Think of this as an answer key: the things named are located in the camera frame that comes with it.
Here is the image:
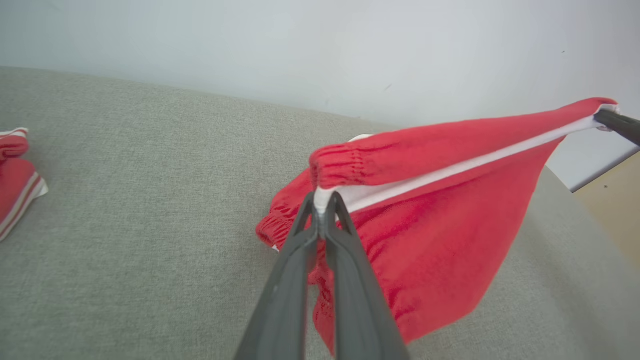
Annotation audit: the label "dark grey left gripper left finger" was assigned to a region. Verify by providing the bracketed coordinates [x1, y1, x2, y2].
[235, 192, 320, 360]

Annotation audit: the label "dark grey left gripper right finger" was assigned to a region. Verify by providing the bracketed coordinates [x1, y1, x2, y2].
[322, 192, 411, 360]

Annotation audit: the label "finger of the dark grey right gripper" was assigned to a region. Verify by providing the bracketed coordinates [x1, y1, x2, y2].
[593, 109, 640, 147]

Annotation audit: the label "red shorts with white stripe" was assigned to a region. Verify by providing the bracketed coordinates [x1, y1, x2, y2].
[256, 97, 621, 356]

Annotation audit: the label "red Bulls basketball jersey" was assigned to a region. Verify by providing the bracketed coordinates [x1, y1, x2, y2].
[0, 127, 49, 243]

